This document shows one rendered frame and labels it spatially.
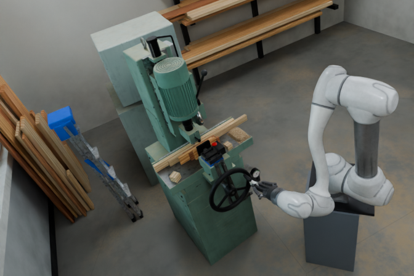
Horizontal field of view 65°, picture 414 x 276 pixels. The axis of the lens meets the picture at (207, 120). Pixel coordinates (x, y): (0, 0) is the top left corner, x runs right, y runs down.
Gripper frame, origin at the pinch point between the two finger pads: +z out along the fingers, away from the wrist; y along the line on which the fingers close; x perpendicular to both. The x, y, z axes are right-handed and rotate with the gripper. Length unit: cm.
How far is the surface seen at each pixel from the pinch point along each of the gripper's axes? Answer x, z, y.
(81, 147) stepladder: -43, 96, 69
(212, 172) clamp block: -13.9, 11.4, 15.3
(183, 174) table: -16.0, 25.3, 27.4
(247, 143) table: -12.2, 22.1, -16.2
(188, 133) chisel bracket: -34.9, 27.7, 13.8
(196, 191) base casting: -1.5, 26.0, 24.8
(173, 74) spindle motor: -73, 9, 14
